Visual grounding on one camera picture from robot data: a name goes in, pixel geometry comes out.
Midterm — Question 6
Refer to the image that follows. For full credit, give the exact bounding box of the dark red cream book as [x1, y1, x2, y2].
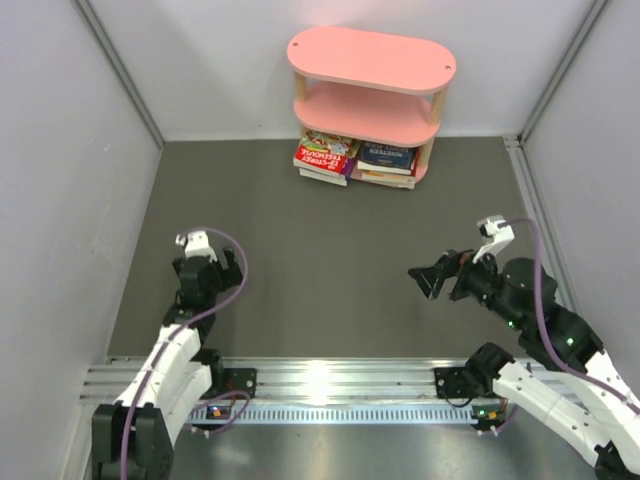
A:
[354, 177, 415, 190]

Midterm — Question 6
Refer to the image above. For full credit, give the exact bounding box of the dark blue Nineteen Eighty-Four book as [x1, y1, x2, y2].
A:
[357, 142, 418, 175]

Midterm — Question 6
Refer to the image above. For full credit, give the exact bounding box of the purple cartoon paperback book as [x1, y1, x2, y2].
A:
[299, 159, 356, 187]

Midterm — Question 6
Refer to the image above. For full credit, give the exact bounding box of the red cartoon paperback book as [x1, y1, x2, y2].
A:
[293, 130, 360, 177]

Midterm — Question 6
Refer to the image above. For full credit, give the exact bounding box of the black Treehouse paperback book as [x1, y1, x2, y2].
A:
[359, 170, 415, 182]

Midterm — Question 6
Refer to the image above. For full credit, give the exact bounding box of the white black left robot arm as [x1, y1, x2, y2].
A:
[91, 230, 244, 479]

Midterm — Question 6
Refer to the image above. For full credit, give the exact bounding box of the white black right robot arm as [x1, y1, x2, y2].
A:
[408, 250, 639, 479]

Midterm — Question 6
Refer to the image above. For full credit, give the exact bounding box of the pink three-tier shelf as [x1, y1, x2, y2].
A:
[287, 26, 457, 180]

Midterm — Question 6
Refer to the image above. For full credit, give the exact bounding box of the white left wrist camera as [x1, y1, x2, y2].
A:
[175, 230, 218, 262]

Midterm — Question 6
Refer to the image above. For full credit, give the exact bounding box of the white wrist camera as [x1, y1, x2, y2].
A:
[472, 215, 515, 264]
[175, 230, 218, 262]

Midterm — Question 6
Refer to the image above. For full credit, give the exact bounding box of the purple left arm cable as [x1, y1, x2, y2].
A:
[119, 227, 251, 480]

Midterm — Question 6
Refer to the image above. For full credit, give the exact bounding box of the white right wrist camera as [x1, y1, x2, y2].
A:
[472, 215, 515, 264]

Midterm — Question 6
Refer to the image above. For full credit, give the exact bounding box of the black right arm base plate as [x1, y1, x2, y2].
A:
[434, 366, 496, 408]

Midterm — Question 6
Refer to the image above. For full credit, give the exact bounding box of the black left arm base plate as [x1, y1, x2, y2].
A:
[213, 367, 258, 398]

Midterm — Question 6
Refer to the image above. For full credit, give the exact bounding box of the aluminium mounting rail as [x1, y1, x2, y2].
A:
[79, 355, 624, 401]

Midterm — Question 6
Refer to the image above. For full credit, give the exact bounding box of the perforated metal cable tray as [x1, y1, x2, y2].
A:
[187, 404, 506, 427]

